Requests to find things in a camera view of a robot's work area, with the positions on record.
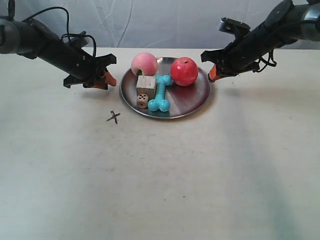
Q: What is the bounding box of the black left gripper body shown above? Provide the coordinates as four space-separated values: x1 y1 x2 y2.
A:
63 53 117 88

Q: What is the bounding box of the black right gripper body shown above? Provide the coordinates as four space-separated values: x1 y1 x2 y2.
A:
200 43 260 75

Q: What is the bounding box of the round metal plate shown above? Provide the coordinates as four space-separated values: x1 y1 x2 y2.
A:
119 67 211 120

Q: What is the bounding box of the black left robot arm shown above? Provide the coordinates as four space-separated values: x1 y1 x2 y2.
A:
0 17 117 90

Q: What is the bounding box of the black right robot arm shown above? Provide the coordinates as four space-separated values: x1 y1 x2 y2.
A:
200 0 320 83

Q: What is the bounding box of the red ball toy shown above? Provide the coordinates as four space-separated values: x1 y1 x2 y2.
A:
170 57 199 87

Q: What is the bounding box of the black cross mark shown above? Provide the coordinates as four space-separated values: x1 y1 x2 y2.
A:
106 110 121 125

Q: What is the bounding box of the grey wooden block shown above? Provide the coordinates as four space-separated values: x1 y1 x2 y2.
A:
136 75 157 98

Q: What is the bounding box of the small wooden die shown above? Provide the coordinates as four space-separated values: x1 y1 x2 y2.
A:
136 93 149 109

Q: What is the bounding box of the pink ball toy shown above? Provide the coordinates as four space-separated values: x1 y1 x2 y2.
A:
131 52 158 76

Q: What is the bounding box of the turquoise rubber bone toy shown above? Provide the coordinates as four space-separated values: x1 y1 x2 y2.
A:
147 75 172 112

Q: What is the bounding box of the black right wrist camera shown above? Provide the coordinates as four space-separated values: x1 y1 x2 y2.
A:
218 17 251 35

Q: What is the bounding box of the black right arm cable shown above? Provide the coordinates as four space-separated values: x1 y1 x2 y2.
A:
253 48 278 73

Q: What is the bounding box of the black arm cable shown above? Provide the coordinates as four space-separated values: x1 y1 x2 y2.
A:
21 6 98 61
253 48 278 73

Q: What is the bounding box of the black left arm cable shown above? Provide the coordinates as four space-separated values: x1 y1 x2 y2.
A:
21 6 98 61

